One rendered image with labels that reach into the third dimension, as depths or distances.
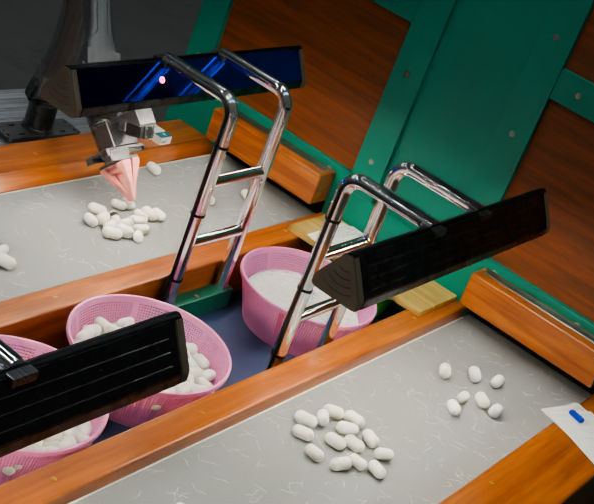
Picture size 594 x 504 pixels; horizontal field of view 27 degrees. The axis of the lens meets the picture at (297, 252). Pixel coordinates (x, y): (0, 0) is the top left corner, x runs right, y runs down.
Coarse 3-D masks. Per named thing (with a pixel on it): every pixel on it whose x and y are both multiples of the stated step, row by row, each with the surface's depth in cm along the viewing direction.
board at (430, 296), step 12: (324, 216) 259; (288, 228) 250; (300, 228) 250; (312, 228) 252; (312, 240) 247; (420, 288) 245; (432, 288) 246; (444, 288) 248; (396, 300) 238; (408, 300) 238; (420, 300) 240; (432, 300) 242; (444, 300) 244; (420, 312) 236
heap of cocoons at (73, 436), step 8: (88, 424) 177; (64, 432) 175; (72, 432) 175; (80, 432) 175; (88, 432) 177; (48, 440) 172; (56, 440) 174; (64, 440) 172; (72, 440) 173; (80, 440) 174; (24, 448) 168; (32, 448) 170; (40, 448) 171; (48, 448) 170; (56, 448) 170; (8, 472) 166
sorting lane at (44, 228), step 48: (48, 192) 235; (96, 192) 241; (144, 192) 248; (192, 192) 256; (240, 192) 264; (0, 240) 213; (48, 240) 219; (96, 240) 225; (144, 240) 231; (0, 288) 201
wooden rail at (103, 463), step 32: (384, 320) 230; (416, 320) 235; (448, 320) 243; (320, 352) 212; (352, 352) 216; (384, 352) 224; (256, 384) 197; (288, 384) 200; (160, 416) 181; (192, 416) 184; (224, 416) 186; (96, 448) 170; (128, 448) 172; (160, 448) 175; (32, 480) 160; (64, 480) 162; (96, 480) 164
